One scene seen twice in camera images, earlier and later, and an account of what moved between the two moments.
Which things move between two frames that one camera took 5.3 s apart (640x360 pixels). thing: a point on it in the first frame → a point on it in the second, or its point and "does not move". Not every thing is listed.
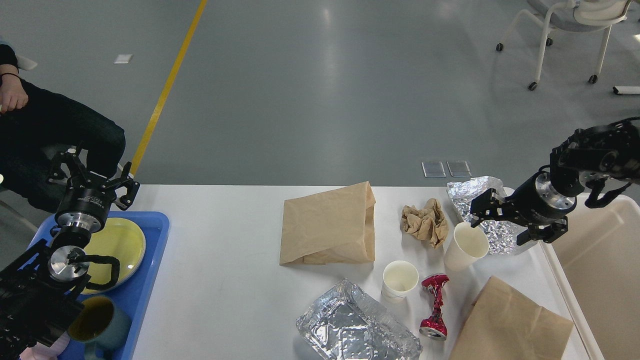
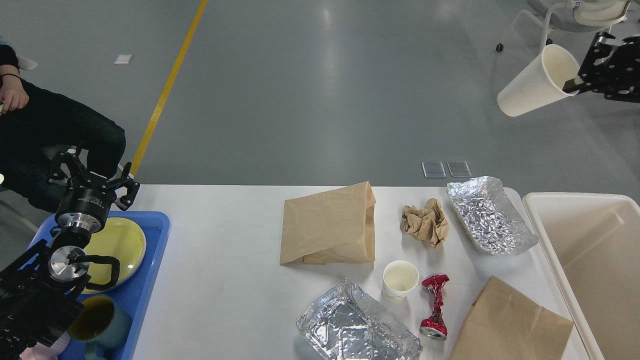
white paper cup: [399, 277] does not move
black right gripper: [536, 200] → [624, 67]
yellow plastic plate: [120, 238] does not move
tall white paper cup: [467, 245] → [543, 83]
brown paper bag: [335, 226] does not move
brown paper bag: [502, 324] does not move
